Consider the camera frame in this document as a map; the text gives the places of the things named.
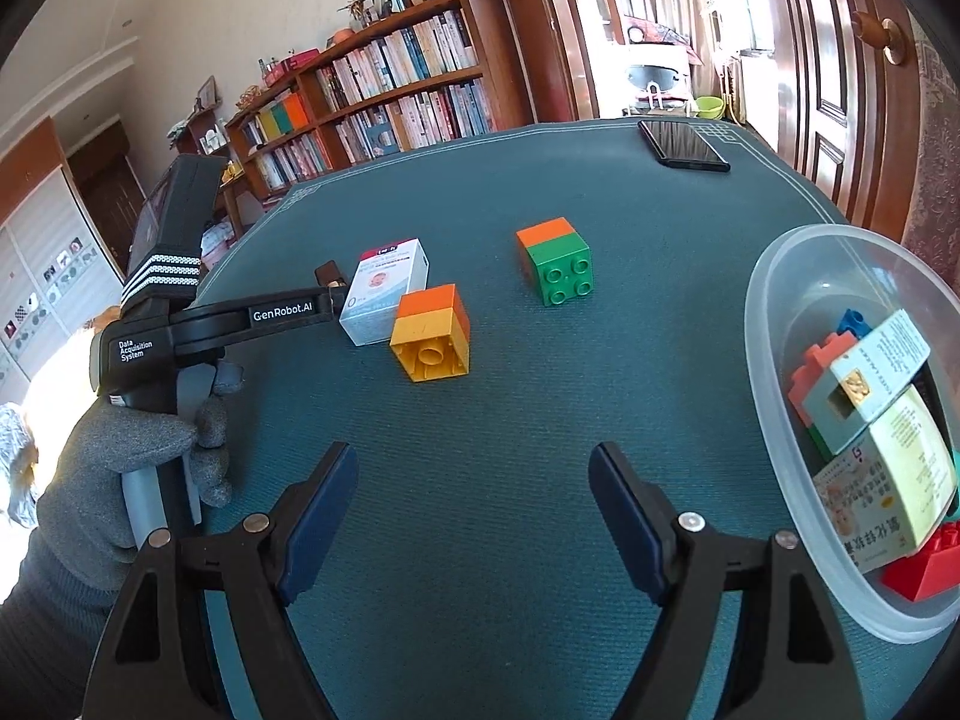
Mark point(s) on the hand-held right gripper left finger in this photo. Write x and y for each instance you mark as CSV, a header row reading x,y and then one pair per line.
x,y
322,525

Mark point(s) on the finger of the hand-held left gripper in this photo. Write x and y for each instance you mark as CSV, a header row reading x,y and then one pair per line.
x,y
330,274

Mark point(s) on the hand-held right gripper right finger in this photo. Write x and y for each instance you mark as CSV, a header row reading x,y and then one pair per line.
x,y
630,525

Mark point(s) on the white medicine box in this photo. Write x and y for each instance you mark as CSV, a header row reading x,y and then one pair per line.
x,y
382,285

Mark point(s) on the coral and green toy block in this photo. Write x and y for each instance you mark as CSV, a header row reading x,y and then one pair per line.
x,y
814,379

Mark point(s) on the white box with baby picture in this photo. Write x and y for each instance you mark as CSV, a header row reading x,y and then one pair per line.
x,y
877,510

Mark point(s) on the clear plastic bowl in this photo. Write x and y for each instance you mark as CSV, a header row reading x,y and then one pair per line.
x,y
772,300

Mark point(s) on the red toy block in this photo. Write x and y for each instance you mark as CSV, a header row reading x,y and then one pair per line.
x,y
926,562

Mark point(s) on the blue toy block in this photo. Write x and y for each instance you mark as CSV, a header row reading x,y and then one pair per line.
x,y
853,322

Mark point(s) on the light teal windowed box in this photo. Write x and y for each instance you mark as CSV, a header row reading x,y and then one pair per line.
x,y
889,360

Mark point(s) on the person's left forearm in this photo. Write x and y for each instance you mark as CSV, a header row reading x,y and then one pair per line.
x,y
45,615

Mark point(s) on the teal covered desktop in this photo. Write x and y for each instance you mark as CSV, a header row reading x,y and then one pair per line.
x,y
525,405

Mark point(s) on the person's left hand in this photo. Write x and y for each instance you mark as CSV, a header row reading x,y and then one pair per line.
x,y
112,435

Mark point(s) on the orange and yellow toy block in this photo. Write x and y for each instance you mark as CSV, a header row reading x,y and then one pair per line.
x,y
431,330

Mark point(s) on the small wooden shelf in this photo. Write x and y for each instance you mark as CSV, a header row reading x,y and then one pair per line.
x,y
206,127

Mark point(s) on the white cabinet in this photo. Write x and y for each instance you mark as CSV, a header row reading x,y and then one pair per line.
x,y
52,277

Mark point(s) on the large wooden bookshelf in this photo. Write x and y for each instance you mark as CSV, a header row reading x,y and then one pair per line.
x,y
390,82

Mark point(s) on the pink box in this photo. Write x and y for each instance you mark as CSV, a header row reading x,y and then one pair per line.
x,y
291,66

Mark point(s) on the orange and green toy block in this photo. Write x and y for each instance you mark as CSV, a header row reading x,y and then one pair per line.
x,y
559,262

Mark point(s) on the grey shiny cloth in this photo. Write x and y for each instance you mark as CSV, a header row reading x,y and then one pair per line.
x,y
15,465

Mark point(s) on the black smartphone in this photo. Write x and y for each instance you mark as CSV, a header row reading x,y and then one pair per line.
x,y
682,144

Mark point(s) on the white appliance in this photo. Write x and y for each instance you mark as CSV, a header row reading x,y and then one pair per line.
x,y
656,75

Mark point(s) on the green plastic basin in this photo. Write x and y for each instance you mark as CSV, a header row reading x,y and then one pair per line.
x,y
709,106

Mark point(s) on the wooden door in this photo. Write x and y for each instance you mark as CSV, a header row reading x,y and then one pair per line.
x,y
825,112

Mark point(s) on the patterned curtain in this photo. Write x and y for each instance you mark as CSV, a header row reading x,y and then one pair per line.
x,y
937,165

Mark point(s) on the wooden door knob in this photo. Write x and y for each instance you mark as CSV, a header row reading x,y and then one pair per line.
x,y
877,36

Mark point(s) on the film strip picture frame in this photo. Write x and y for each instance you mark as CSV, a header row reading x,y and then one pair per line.
x,y
384,0

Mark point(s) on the wooden door frame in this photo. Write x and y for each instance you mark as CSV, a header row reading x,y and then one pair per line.
x,y
555,30

